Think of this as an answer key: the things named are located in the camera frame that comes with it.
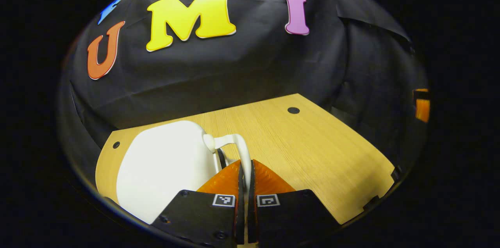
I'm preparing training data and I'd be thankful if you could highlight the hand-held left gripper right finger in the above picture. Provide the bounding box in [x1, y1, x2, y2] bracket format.
[246, 159, 341, 245]

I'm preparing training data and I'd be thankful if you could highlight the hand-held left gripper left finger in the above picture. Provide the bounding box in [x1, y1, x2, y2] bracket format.
[151, 160, 245, 245]

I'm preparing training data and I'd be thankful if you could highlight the white suitcase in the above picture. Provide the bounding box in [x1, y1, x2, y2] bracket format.
[116, 120, 252, 225]

